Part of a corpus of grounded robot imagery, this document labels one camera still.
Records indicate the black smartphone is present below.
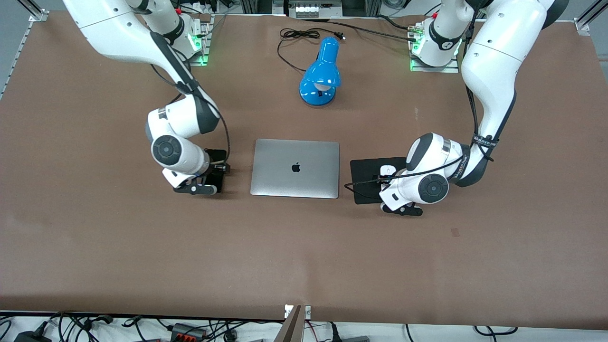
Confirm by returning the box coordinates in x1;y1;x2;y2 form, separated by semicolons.
205;149;229;193

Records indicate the black mouse pad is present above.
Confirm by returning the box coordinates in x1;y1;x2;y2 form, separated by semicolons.
350;156;410;205

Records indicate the silver laptop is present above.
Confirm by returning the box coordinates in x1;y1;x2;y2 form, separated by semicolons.
250;138;341;200

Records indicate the blue desk lamp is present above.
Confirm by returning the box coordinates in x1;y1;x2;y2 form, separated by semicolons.
298;36;342;107

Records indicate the black orange connector box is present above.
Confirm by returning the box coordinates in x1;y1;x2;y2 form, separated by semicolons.
171;322;208;341

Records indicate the white power strip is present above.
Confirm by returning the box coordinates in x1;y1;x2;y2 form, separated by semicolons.
284;0;343;19

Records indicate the black power adapter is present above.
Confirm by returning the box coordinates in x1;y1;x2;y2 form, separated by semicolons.
13;329;52;342

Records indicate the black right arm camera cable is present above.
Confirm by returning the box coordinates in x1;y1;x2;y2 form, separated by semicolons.
151;62;232;167

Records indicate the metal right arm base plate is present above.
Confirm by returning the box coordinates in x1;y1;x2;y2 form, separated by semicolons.
188;14;213;67

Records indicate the black lamp cord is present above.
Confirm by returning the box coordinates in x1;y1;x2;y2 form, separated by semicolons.
276;27;346;73

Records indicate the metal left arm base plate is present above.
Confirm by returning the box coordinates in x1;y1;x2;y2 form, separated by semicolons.
409;23;460;74

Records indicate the white post bracket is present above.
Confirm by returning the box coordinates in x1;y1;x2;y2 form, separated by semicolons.
284;304;312;320

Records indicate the black base power cable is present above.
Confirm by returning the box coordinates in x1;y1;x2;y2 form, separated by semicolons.
297;18;421;43

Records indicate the aluminium camera post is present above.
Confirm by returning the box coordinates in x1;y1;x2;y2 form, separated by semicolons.
274;304;305;342

